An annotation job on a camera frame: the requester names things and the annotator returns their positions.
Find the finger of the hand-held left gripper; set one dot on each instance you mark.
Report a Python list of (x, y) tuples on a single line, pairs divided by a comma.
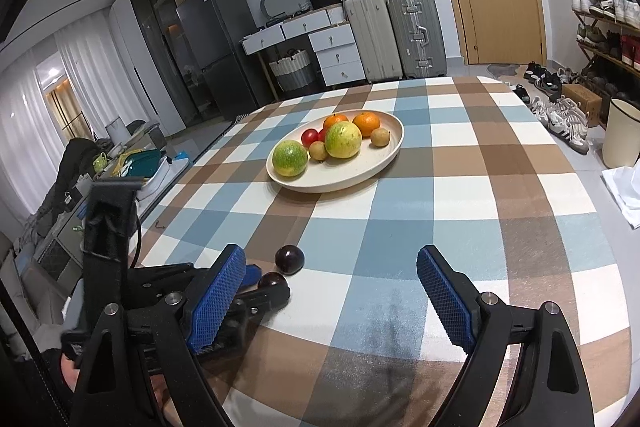
[(272, 300), (252, 276)]

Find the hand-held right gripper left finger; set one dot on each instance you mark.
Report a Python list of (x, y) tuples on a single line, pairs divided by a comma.
[(215, 302)]

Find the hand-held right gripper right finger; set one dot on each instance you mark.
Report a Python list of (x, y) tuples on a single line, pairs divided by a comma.
[(445, 302)]

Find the small dark purple passion fruit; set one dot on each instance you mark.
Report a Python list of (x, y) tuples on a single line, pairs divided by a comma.
[(272, 281)]

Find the dark purple plum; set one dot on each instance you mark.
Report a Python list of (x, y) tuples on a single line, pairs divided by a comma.
[(289, 259)]

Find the large green orange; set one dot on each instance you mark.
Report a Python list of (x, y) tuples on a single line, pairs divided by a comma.
[(289, 158)]

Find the brown round fruit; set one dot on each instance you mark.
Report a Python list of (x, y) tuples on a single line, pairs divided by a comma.
[(380, 137), (318, 151)]

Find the red tomato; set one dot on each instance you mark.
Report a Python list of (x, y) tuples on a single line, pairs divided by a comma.
[(322, 135), (309, 137)]

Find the cream round plate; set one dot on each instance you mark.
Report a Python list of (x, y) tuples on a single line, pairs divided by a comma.
[(360, 163)]

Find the yellow-green orange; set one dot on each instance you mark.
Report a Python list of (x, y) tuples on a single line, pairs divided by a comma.
[(343, 139)]

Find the person's left hand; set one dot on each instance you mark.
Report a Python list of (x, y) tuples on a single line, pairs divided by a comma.
[(161, 399)]

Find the dark jacket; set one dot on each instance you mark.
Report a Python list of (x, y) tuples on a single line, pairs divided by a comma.
[(75, 172)]

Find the green bag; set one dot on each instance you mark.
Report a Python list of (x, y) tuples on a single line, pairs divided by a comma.
[(142, 163)]

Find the checkered tablecloth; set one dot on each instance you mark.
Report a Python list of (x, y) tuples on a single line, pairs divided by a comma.
[(450, 187)]

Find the white curtain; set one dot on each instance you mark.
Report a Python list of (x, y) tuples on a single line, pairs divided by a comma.
[(20, 132)]

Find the white wardrobe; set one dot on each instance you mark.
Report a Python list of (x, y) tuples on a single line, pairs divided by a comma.
[(135, 72)]

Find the orange tangerine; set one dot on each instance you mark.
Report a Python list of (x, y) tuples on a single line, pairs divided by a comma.
[(334, 121), (366, 123)]

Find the dark glass cabinet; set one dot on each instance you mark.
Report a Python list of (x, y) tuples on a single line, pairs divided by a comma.
[(155, 32)]

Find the white wicker basket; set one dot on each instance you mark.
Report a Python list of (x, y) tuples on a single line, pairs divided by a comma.
[(292, 72)]

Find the white plastic bag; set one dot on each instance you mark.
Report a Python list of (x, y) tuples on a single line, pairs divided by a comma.
[(625, 194)]

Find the pile of sneakers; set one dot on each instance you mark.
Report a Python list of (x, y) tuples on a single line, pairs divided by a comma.
[(560, 114)]

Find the grey refrigerator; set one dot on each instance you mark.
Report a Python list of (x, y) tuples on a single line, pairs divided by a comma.
[(220, 37)]

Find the patterned doormat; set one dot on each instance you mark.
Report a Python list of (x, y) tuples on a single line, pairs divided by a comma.
[(505, 71)]

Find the white drawer desk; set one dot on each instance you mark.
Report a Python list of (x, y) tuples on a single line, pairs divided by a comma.
[(335, 52)]

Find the small cardboard box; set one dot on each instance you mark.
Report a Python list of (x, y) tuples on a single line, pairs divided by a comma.
[(582, 102)]

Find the white trash bin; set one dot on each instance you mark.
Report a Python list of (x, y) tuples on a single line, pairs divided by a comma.
[(622, 134)]

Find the beige suitcase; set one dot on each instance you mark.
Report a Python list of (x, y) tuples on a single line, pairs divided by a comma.
[(372, 39)]

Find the silver suitcase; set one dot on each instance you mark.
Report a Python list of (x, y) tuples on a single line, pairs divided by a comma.
[(416, 34)]

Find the shoe rack with shoes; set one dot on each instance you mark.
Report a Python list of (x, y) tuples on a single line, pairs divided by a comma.
[(600, 52)]

